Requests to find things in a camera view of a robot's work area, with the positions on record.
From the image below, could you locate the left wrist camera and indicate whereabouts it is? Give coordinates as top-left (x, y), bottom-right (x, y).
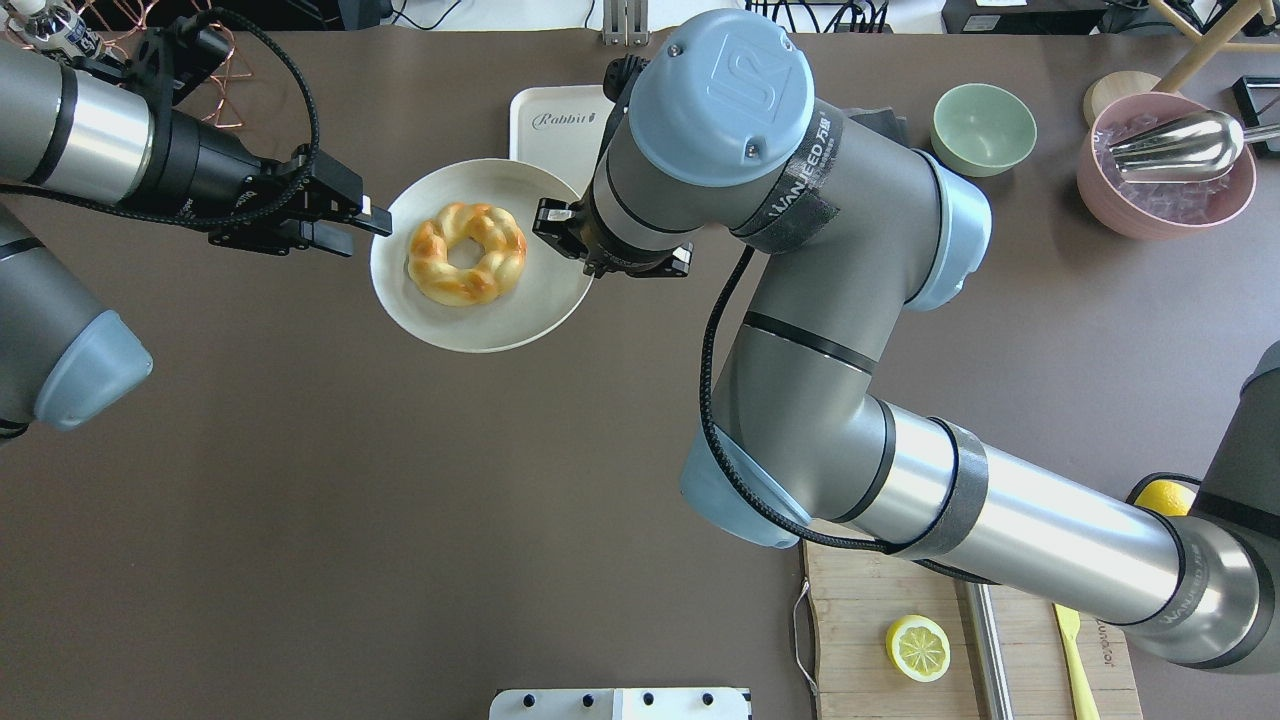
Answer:
top-left (120, 13), bottom-right (232, 108)

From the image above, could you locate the pink bowl with ice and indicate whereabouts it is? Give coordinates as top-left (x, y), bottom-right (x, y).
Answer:
top-left (1076, 92), bottom-right (1257, 240)

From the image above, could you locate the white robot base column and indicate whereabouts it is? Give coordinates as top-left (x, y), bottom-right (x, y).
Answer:
top-left (488, 687), bottom-right (754, 719)

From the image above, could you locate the half lemon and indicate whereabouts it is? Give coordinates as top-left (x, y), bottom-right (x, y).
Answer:
top-left (884, 614), bottom-right (951, 683)

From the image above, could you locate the white round plate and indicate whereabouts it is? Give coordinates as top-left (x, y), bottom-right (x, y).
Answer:
top-left (370, 159), bottom-right (591, 354)

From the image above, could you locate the wooden cutting board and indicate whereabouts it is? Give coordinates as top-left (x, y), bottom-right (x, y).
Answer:
top-left (800, 541), bottom-right (1144, 720)

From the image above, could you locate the grey folded cloth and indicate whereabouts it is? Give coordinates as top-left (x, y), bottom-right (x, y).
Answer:
top-left (845, 108), bottom-right (910, 147)

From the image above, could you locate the copper wire bottle rack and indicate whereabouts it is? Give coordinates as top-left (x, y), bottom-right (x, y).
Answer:
top-left (60, 0), bottom-right (251, 131)

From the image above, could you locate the metal ice scoop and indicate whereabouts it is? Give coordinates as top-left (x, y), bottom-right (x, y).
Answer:
top-left (1108, 110), bottom-right (1279, 183)

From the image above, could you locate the tea bottle in rack upper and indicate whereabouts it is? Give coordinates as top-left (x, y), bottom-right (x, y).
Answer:
top-left (6, 1), bottom-right (104, 64)

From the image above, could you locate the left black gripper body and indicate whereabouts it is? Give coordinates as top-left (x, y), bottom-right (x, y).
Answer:
top-left (207, 145), bottom-right (366, 256)

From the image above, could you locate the twisted glazed donut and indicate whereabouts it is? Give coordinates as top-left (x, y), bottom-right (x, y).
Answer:
top-left (406, 202), bottom-right (529, 307)

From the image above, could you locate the yellow lemon far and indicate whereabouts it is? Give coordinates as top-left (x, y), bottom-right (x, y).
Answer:
top-left (1132, 478), bottom-right (1197, 518)

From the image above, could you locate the mint green bowl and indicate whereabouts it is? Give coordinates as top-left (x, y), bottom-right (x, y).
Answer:
top-left (931, 83), bottom-right (1039, 178)

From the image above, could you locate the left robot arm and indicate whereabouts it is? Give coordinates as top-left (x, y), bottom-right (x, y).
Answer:
top-left (1, 32), bottom-right (392, 442)

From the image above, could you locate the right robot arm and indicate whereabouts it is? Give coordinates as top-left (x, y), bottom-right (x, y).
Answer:
top-left (534, 9), bottom-right (1277, 675)

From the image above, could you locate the cream rabbit tray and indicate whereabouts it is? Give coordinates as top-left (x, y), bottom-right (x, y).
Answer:
top-left (508, 85), bottom-right (614, 196)

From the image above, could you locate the wooden mug tree stand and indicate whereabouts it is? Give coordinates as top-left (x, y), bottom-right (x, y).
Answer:
top-left (1082, 1), bottom-right (1277, 126)

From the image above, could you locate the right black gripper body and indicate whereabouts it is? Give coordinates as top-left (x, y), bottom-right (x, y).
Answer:
top-left (532, 197), bottom-right (692, 278)

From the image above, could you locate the yellow plastic knife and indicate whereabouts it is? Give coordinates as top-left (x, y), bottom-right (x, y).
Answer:
top-left (1053, 603), bottom-right (1101, 720)

